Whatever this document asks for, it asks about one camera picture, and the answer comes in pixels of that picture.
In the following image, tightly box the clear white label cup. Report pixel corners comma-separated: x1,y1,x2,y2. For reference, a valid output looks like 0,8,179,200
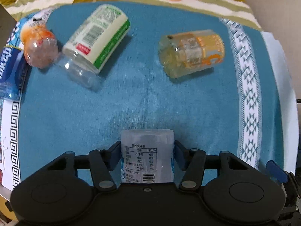
121,129,174,184

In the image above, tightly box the orange label yellowish cup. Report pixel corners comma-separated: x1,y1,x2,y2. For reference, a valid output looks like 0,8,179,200
158,30,225,79

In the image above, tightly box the green white label cup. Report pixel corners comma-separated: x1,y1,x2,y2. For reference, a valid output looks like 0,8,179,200
56,4,131,89

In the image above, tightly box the blue label bottle cup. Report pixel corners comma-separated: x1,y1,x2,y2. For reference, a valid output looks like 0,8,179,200
0,19,26,101

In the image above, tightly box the orange label small bottle cup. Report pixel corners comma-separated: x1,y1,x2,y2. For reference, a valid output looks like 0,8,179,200
20,20,59,69

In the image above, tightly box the teal patterned cloth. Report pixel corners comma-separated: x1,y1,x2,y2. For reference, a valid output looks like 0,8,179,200
1,2,299,190

